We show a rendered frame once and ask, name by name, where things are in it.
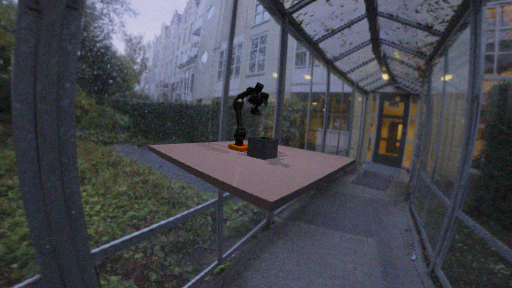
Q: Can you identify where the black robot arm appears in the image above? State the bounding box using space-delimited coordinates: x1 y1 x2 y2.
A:
232 82 264 146

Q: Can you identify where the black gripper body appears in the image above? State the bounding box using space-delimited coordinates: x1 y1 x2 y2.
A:
250 92 269 115

